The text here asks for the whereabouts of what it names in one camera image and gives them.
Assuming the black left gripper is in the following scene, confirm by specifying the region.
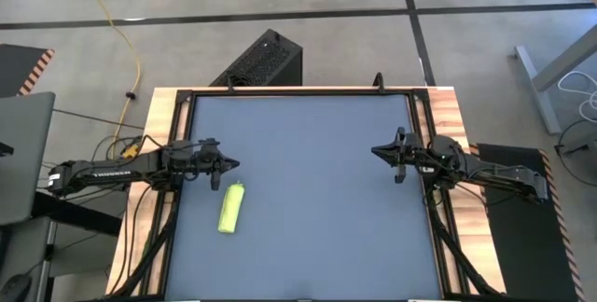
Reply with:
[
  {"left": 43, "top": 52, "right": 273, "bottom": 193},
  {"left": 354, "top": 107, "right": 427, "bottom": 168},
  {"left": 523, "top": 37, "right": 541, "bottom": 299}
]
[{"left": 161, "top": 137, "right": 242, "bottom": 192}]

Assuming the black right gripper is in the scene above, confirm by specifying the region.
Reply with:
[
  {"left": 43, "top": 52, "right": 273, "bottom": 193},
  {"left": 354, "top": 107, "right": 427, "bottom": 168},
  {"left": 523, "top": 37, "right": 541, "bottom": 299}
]
[{"left": 370, "top": 127, "right": 424, "bottom": 185}]

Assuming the yellow-green microfibre towel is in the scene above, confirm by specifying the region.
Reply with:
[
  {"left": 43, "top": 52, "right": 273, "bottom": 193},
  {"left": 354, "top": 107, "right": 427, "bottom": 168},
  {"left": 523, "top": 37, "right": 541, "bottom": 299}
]
[{"left": 216, "top": 181, "right": 246, "bottom": 235}]

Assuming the blue-grey table mat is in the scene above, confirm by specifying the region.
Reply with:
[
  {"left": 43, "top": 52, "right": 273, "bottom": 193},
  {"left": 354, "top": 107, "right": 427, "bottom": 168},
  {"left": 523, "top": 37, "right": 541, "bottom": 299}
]
[{"left": 165, "top": 94, "right": 443, "bottom": 301}]

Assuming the black computer tower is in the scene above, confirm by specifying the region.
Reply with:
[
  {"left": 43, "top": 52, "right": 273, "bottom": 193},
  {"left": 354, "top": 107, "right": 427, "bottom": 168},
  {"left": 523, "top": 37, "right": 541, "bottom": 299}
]
[{"left": 209, "top": 28, "right": 303, "bottom": 88}]

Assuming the grey metal desk leg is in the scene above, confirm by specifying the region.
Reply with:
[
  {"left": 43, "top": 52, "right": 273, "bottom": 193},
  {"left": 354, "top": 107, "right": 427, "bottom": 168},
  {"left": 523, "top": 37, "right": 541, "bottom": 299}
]
[{"left": 514, "top": 24, "right": 597, "bottom": 135}]

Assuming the large black striped-edge floor mat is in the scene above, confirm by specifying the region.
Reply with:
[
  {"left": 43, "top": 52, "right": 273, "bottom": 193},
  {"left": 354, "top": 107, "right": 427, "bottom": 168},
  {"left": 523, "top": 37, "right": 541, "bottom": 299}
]
[{"left": 475, "top": 142, "right": 587, "bottom": 302}]

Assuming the grey laptop lid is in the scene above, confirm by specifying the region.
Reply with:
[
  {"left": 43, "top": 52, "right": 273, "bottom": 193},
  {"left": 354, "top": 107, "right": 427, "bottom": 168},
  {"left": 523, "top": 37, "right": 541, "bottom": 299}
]
[{"left": 0, "top": 91, "right": 56, "bottom": 227}]

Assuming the grey side table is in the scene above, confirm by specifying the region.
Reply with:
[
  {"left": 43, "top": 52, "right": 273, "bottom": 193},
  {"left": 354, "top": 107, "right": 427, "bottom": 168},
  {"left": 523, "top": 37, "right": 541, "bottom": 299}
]
[{"left": 0, "top": 215, "right": 60, "bottom": 302}]

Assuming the small black striped-edge floor mat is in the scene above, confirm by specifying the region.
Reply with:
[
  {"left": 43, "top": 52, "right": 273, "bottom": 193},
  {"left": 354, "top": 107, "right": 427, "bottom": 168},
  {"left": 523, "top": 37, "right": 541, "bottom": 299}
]
[{"left": 0, "top": 44, "right": 56, "bottom": 98}]

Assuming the black computer mouse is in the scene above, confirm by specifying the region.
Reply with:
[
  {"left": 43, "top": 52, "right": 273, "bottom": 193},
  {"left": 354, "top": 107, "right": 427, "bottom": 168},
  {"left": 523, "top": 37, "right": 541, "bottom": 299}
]
[{"left": 0, "top": 273, "right": 33, "bottom": 302}]

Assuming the black metal table frame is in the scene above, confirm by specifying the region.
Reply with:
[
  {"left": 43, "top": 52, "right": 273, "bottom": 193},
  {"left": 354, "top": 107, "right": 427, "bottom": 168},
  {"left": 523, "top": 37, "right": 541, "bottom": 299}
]
[{"left": 139, "top": 87, "right": 495, "bottom": 302}]

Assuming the black cable conduit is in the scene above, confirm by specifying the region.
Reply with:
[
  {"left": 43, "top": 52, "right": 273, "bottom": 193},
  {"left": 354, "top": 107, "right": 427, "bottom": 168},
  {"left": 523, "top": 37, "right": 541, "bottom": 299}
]
[
  {"left": 109, "top": 185, "right": 181, "bottom": 301},
  {"left": 428, "top": 199, "right": 495, "bottom": 298}
]

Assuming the yellow floor cable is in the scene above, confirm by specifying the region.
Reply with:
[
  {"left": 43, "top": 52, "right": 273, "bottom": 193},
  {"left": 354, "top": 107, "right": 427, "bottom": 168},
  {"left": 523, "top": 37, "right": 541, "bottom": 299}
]
[{"left": 74, "top": 0, "right": 142, "bottom": 158}]

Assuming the thin black floor cable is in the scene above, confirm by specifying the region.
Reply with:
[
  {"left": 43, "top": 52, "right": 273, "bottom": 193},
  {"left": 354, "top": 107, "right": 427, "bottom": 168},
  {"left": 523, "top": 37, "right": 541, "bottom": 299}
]
[{"left": 51, "top": 108, "right": 145, "bottom": 130}]

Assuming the looped black floor cable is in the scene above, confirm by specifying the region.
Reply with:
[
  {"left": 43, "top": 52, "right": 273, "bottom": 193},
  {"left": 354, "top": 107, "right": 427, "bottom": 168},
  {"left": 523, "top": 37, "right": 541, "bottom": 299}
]
[{"left": 554, "top": 117, "right": 597, "bottom": 186}]

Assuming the white cable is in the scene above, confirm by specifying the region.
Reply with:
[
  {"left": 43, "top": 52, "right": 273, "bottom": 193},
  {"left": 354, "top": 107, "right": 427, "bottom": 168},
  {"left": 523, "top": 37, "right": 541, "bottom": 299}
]
[{"left": 557, "top": 69, "right": 597, "bottom": 124}]

